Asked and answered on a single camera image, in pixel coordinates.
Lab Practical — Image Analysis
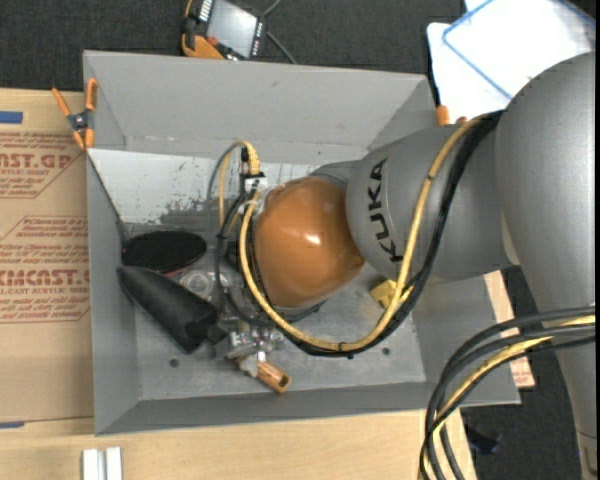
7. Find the orange cylinder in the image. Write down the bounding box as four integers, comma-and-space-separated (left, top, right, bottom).
236, 351, 293, 395

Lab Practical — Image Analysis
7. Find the clear glass thing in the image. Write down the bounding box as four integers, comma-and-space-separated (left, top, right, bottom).
179, 269, 217, 303

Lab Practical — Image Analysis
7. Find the black cone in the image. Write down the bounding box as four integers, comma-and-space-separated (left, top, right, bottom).
116, 265, 222, 355

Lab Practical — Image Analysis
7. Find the black oval disc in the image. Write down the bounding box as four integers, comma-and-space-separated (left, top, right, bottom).
120, 229, 209, 275

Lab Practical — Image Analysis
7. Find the brown cardboard board, red print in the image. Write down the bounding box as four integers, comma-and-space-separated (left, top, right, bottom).
0, 86, 97, 432

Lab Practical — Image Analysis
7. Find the grey metal bin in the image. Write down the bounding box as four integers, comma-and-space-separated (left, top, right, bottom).
81, 49, 523, 437

